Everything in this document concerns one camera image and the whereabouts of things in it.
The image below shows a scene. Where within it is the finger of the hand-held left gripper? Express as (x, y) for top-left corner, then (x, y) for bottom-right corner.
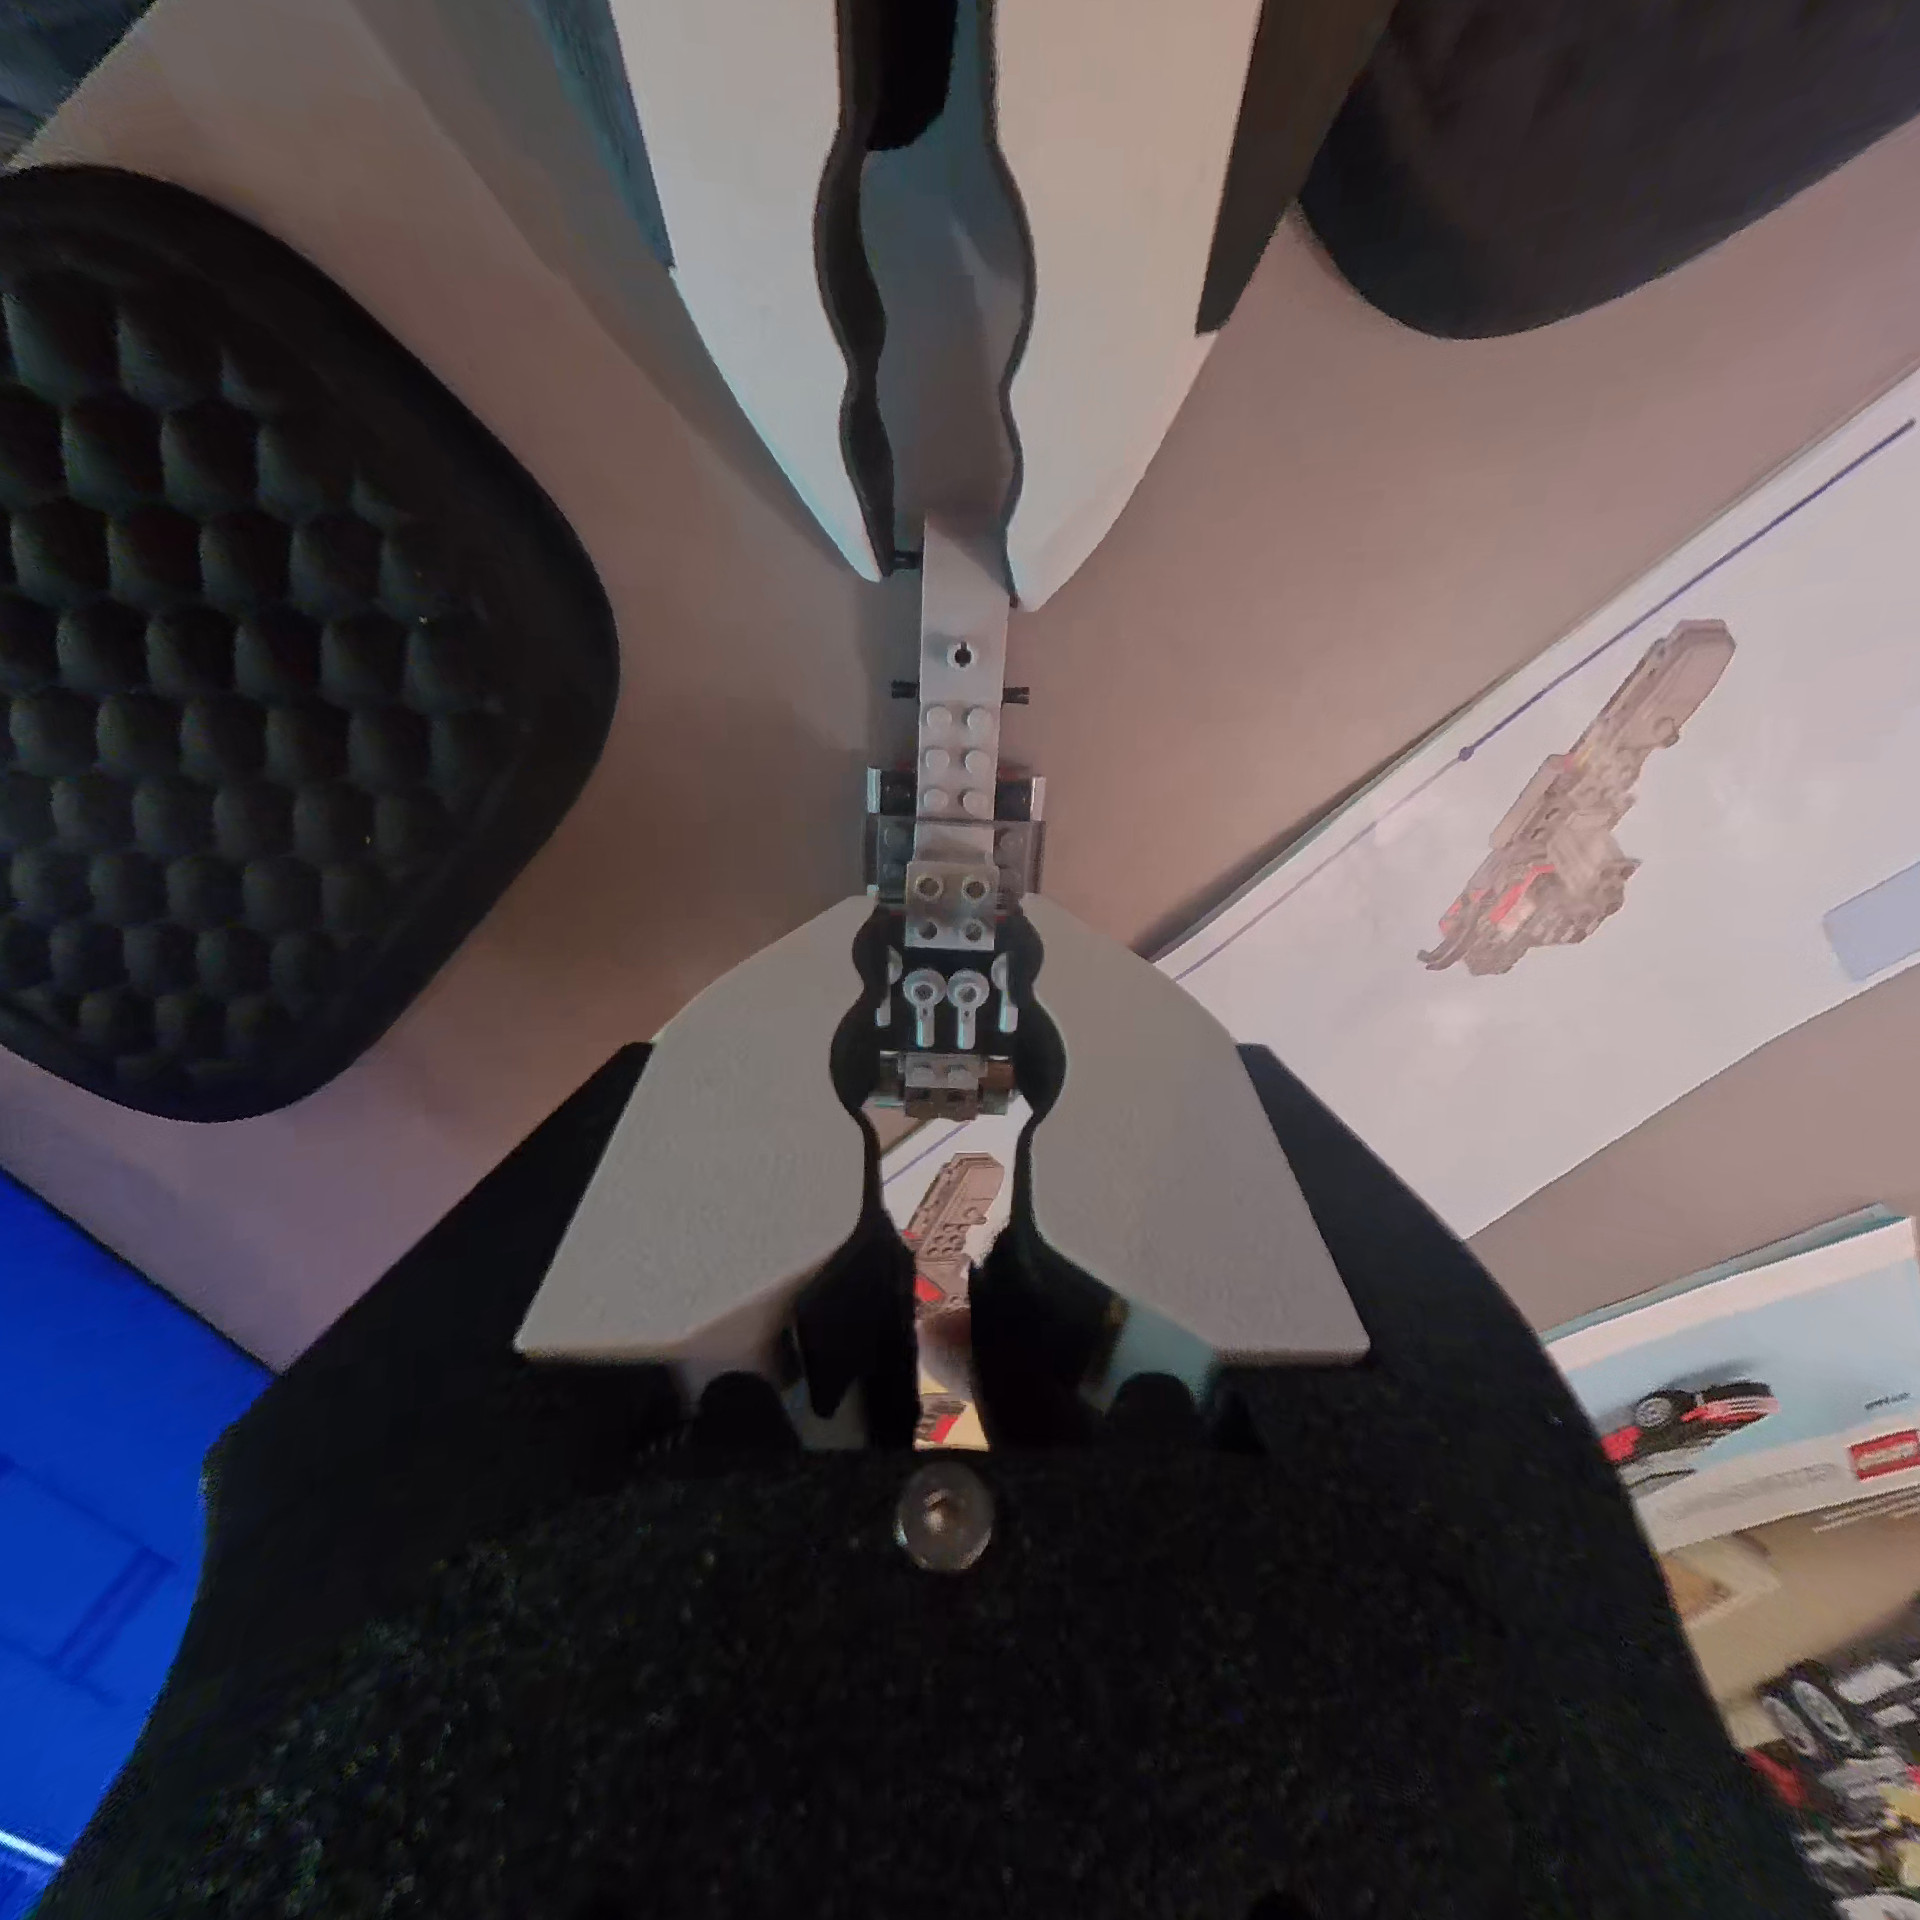
(600, 0), (923, 584)
(959, 0), (1266, 613)

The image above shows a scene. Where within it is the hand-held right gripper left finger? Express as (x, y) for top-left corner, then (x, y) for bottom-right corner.
(513, 894), (923, 1450)

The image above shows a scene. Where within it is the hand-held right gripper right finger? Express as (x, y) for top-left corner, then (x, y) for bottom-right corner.
(966, 894), (1372, 1450)

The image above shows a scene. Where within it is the grey toy brick window frame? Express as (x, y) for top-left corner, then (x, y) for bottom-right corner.
(902, 863), (1003, 951)

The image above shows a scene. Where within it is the toy brick truck model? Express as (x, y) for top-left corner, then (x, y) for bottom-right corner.
(866, 517), (1052, 1121)

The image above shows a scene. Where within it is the step-page instruction booklet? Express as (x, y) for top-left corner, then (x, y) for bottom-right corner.
(877, 353), (1920, 1443)

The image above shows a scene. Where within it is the car-cover instruction booklet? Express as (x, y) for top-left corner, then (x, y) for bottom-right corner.
(1546, 1207), (1920, 1560)

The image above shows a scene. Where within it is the large blue plastic bin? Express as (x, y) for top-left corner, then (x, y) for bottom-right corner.
(0, 1168), (283, 1865)

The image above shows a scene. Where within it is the toy brick set box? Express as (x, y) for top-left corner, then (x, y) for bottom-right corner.
(1647, 1528), (1920, 1920)

